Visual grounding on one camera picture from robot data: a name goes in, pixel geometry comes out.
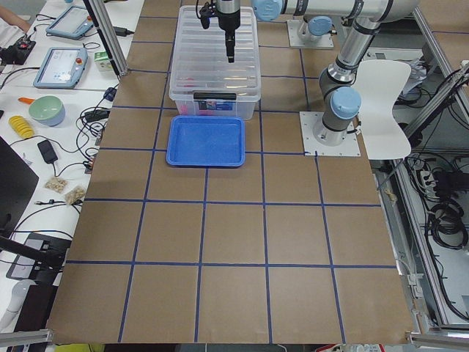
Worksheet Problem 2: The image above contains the green white carton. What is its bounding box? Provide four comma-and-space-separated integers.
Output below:
93, 51, 113, 72

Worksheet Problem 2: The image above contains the black power adapter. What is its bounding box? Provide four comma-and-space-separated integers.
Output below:
37, 140, 58, 164

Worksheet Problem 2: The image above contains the clear plastic box lid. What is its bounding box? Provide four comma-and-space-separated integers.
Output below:
169, 6, 262, 103

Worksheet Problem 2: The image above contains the aluminium frame post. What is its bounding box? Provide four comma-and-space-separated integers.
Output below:
84, 0, 128, 77

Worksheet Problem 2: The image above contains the blue teach pendant tablet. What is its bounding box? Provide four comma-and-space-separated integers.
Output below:
45, 6, 94, 40
33, 47, 88, 89

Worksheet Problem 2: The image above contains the bag of nuts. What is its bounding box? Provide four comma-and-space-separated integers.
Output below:
44, 177, 68, 194
64, 186, 86, 205

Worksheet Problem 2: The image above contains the black box latch handle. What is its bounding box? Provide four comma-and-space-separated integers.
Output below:
193, 92, 237, 100

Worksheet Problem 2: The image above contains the green bowl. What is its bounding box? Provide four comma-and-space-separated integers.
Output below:
29, 95, 65, 127

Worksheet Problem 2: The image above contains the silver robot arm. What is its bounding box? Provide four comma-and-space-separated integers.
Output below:
198, 1, 332, 63
251, 0, 419, 146

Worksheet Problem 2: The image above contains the yellow ridged toy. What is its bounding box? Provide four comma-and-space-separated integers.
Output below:
8, 115, 35, 139

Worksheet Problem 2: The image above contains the clear plastic storage box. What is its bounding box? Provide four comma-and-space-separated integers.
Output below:
168, 6, 262, 122

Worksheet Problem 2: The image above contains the blue plastic tray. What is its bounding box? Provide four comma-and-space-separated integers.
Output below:
166, 115, 245, 167

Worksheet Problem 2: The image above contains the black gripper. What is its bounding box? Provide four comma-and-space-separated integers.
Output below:
215, 0, 240, 63

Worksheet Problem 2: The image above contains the white plastic chair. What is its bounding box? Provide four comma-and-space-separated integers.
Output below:
353, 59, 411, 160

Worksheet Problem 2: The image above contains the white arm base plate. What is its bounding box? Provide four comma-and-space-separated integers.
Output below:
287, 16, 333, 50
300, 111, 361, 157

